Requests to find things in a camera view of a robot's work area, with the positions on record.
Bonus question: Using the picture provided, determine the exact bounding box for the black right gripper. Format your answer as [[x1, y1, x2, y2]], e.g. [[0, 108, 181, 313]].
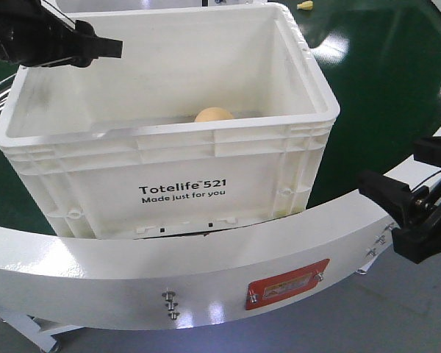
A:
[[357, 136, 441, 263]]

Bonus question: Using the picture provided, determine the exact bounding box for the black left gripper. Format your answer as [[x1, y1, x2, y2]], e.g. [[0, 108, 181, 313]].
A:
[[0, 1, 123, 68]]

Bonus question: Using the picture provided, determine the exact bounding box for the yellow plush fruit toy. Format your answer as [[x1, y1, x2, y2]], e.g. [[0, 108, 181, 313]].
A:
[[194, 107, 234, 122]]

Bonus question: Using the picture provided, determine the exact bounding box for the white plastic tote box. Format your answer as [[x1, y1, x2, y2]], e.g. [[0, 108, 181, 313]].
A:
[[0, 2, 340, 239]]

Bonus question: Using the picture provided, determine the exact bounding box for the red warning label plate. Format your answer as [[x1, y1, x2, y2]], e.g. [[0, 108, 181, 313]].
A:
[[245, 259, 330, 310]]

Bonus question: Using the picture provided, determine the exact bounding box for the small yellow toy piece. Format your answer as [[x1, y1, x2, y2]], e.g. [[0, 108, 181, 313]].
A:
[[296, 0, 314, 11]]

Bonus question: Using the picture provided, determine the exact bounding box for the white table support leg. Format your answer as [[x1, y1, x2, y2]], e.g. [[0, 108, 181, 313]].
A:
[[0, 306, 82, 352]]

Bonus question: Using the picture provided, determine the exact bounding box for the white round conveyor frame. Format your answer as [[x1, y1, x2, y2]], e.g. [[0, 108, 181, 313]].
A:
[[0, 0, 441, 330]]

